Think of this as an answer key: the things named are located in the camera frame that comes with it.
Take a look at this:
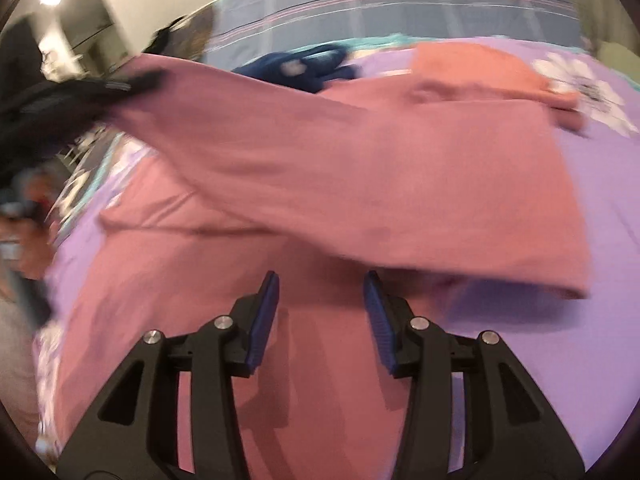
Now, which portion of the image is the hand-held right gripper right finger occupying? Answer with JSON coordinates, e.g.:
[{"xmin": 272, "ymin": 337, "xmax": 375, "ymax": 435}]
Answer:
[{"xmin": 363, "ymin": 270, "xmax": 586, "ymax": 480}]

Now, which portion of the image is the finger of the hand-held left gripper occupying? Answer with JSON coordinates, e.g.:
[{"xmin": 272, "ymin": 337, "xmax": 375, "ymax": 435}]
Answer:
[{"xmin": 102, "ymin": 67, "xmax": 167, "ymax": 107}]

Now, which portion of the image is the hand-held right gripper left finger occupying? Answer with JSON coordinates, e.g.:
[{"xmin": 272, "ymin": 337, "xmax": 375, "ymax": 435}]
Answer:
[{"xmin": 55, "ymin": 270, "xmax": 281, "ymax": 480}]

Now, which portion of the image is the person's left forearm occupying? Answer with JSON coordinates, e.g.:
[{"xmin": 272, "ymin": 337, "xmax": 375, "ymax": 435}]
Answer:
[{"xmin": 0, "ymin": 170, "xmax": 58, "ymax": 281}]

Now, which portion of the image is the patterned dark cloth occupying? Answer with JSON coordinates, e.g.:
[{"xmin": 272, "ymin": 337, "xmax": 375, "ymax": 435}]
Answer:
[{"xmin": 150, "ymin": 2, "xmax": 221, "ymax": 63}]

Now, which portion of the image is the dark blue star blanket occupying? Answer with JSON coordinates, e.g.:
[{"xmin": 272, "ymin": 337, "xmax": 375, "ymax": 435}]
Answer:
[{"xmin": 232, "ymin": 44, "xmax": 358, "ymax": 95}]

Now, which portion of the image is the person's grey clothing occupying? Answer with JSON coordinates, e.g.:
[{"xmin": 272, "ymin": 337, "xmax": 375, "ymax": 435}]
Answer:
[{"xmin": 0, "ymin": 295, "xmax": 41, "ymax": 441}]

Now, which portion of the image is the purple floral bedsheet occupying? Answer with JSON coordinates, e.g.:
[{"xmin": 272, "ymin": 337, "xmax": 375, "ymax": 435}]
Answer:
[{"xmin": 32, "ymin": 35, "xmax": 640, "ymax": 471}]

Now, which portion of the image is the folded salmon pink garment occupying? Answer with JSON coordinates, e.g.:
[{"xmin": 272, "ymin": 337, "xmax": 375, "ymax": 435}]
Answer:
[{"xmin": 410, "ymin": 42, "xmax": 583, "ymax": 133}]

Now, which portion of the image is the blue plaid cloth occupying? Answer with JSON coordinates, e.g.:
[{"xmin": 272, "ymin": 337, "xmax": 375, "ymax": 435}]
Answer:
[{"xmin": 205, "ymin": 0, "xmax": 586, "ymax": 68}]

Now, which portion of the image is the green pillow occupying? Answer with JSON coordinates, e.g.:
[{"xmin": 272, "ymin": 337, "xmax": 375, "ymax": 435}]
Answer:
[{"xmin": 597, "ymin": 40, "xmax": 640, "ymax": 81}]

